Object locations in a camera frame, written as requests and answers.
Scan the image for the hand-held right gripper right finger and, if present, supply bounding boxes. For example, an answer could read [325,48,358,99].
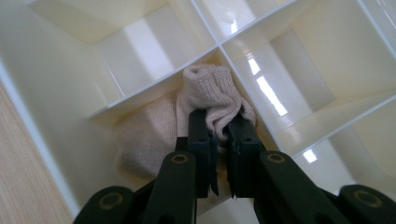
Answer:
[225,113,267,199]

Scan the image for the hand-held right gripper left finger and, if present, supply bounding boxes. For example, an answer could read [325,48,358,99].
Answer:
[175,108,219,199]

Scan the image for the white divided storage box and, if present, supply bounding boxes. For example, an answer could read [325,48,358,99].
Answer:
[0,0,396,220]

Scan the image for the beige sock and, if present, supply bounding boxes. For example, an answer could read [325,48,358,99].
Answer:
[113,63,258,182]

